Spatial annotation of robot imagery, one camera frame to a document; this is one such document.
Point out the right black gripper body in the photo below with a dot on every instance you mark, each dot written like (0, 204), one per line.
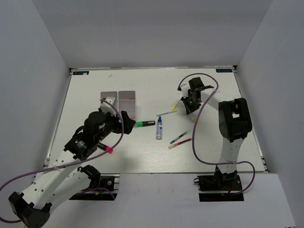
(190, 99)

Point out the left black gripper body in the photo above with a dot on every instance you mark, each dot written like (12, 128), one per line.
(112, 124)

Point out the pink highlighter marker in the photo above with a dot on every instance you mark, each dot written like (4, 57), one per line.
(104, 147)

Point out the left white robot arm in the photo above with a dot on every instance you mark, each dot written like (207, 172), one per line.
(33, 205)

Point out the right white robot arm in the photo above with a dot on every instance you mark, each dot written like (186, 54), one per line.
(234, 122)

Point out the green highlighter marker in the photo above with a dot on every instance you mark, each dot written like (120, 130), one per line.
(145, 123)

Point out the right white organizer tray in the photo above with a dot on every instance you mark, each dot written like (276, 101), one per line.
(127, 102)

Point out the white organizer tray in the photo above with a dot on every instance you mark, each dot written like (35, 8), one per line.
(110, 93)
(127, 102)

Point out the green ink pen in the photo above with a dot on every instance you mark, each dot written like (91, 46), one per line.
(178, 137)

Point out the left white organizer tray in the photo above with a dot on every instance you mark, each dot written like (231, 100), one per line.
(110, 93)

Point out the blue cap spray bottle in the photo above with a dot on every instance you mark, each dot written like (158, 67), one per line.
(159, 129)

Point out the right blue corner sticker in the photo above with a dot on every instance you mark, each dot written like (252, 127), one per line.
(224, 70)

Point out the blue corner sticker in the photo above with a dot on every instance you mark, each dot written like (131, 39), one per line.
(224, 70)
(80, 73)

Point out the red ink pen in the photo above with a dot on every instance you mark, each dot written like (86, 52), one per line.
(179, 143)

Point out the left blue corner sticker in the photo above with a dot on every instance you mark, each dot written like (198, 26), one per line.
(80, 73)

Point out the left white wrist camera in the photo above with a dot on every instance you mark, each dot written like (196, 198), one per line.
(107, 105)

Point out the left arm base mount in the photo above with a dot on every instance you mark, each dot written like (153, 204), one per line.
(105, 188)

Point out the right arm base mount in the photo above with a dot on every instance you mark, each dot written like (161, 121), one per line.
(211, 191)

